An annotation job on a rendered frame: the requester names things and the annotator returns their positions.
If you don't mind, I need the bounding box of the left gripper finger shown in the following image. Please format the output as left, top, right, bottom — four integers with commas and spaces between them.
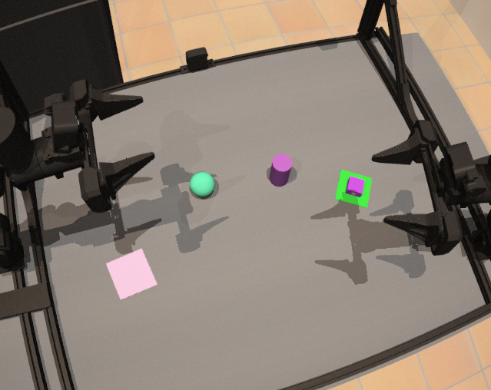
372, 127, 422, 165
383, 210, 443, 247

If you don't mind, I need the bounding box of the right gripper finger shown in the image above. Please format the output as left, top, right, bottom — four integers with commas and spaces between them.
99, 152, 155, 200
89, 84, 143, 121

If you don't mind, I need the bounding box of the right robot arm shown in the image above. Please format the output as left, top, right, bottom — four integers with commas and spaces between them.
0, 93, 82, 274

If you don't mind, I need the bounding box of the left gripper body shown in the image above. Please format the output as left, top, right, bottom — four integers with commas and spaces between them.
413, 120, 483, 256

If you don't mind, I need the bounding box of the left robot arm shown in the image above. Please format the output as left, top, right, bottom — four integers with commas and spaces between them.
440, 142, 491, 259

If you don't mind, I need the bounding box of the green ball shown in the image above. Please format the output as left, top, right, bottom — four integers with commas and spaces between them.
190, 171, 215, 197

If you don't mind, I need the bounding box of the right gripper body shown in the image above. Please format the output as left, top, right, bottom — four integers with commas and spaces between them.
36, 78, 111, 213

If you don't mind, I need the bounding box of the pink square pad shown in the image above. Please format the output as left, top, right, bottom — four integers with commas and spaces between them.
106, 249, 157, 299

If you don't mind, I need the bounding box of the green rectangle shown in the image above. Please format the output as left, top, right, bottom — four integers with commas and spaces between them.
335, 170, 372, 208

